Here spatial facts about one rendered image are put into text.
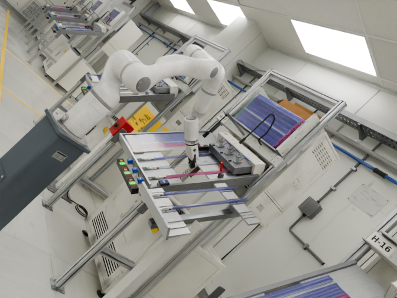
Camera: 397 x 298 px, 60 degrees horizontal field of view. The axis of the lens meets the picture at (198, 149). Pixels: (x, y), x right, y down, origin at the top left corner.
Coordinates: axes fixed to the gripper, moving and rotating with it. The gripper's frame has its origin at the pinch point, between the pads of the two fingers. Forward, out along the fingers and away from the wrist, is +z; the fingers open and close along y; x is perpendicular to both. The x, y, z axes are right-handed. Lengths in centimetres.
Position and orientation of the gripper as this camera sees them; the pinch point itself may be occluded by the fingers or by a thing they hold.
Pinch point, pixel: (191, 164)
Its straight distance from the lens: 214.3
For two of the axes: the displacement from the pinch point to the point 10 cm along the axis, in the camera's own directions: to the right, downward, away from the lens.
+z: 0.0, 8.7, 5.0
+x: -9.1, 2.1, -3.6
